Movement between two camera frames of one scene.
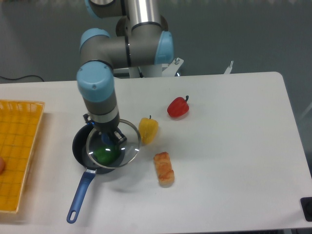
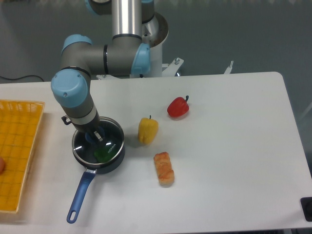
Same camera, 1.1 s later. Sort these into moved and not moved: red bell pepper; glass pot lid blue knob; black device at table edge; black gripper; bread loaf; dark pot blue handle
Moved: black gripper; glass pot lid blue knob
Not moved: red bell pepper; bread loaf; black device at table edge; dark pot blue handle
